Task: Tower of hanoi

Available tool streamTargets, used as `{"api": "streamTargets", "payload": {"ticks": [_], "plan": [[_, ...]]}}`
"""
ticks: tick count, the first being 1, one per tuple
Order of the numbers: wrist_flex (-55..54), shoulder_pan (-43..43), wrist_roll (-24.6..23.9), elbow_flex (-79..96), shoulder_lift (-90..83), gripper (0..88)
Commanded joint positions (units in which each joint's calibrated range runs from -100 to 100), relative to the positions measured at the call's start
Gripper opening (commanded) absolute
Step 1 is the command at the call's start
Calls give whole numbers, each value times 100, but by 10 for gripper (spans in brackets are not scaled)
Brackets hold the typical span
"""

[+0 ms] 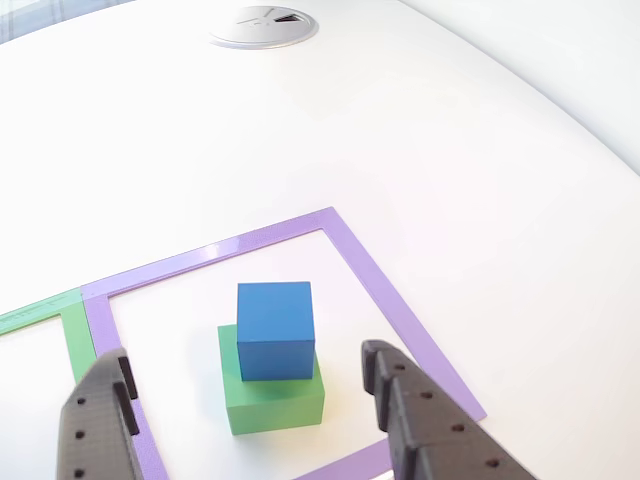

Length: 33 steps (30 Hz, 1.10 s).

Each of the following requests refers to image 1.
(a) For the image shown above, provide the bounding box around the green square block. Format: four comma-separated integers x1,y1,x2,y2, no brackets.
216,323,326,437

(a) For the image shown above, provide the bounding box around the small blue cube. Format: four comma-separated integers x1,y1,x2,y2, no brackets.
236,281,317,383

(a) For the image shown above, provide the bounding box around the green square frame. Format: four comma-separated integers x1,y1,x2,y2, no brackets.
0,287,99,386

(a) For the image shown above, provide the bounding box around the purple square frame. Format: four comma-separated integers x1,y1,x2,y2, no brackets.
79,205,489,480

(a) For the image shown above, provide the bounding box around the silver round cable grommet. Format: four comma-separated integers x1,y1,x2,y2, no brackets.
208,4,320,50

